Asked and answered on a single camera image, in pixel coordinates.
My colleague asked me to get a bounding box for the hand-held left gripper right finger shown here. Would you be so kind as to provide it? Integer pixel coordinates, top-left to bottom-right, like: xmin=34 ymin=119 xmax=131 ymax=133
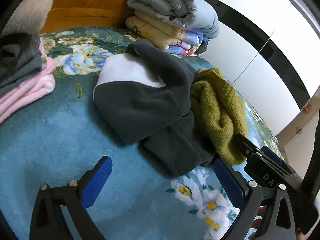
xmin=214 ymin=159 xmax=300 ymax=240

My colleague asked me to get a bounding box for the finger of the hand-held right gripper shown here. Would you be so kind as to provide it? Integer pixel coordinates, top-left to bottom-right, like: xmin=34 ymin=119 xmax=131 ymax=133
xmin=260 ymin=146 xmax=290 ymax=173
xmin=234 ymin=133 xmax=262 ymax=160

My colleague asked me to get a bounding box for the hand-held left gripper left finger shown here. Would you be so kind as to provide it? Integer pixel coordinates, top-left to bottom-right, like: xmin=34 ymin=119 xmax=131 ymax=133
xmin=29 ymin=156 xmax=113 ymax=240

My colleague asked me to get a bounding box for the olive green knit sweater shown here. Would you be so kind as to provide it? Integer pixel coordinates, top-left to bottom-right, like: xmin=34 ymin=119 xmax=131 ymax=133
xmin=190 ymin=67 xmax=249 ymax=165

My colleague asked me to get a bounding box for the beige cardboard box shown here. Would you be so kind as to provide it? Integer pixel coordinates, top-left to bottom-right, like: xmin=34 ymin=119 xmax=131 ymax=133
xmin=275 ymin=97 xmax=318 ymax=165

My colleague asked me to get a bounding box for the teal floral blanket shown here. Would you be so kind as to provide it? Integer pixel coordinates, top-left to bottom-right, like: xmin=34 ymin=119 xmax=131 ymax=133
xmin=0 ymin=26 xmax=287 ymax=240

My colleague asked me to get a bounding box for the dark grey fleece garment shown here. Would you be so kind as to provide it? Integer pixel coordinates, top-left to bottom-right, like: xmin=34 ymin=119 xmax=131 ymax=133
xmin=92 ymin=39 xmax=215 ymax=178

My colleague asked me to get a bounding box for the white wardrobe with black stripe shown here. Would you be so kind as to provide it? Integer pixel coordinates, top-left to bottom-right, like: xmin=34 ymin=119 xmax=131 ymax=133
xmin=175 ymin=0 xmax=320 ymax=120

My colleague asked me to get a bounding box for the dark cloth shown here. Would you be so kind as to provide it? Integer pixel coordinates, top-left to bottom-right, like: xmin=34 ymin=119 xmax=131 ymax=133
xmin=195 ymin=42 xmax=209 ymax=55

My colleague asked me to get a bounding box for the folded colourful floral quilt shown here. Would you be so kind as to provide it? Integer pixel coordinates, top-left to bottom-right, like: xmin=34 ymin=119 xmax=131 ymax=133
xmin=165 ymin=29 xmax=208 ymax=57

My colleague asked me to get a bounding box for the folded pink garment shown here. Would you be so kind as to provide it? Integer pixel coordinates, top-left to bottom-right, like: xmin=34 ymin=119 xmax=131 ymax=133
xmin=0 ymin=39 xmax=57 ymax=124

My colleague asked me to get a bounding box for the folded grey garment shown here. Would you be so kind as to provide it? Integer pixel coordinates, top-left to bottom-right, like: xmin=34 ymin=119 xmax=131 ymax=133
xmin=0 ymin=32 xmax=43 ymax=97

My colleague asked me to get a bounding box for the folded yellow floral quilt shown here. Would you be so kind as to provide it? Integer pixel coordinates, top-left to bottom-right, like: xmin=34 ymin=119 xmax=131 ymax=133
xmin=125 ymin=10 xmax=190 ymax=50

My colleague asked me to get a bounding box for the folded grey quilt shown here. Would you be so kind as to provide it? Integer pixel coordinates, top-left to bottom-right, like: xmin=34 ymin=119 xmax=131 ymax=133
xmin=126 ymin=0 xmax=220 ymax=40

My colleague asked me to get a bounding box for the orange wooden headboard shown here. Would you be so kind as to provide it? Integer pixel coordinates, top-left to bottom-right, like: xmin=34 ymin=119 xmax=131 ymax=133
xmin=37 ymin=0 xmax=143 ymax=34

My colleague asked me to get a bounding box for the cream plush cloth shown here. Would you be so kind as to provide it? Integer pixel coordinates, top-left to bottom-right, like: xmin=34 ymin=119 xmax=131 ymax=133
xmin=2 ymin=0 xmax=55 ymax=37

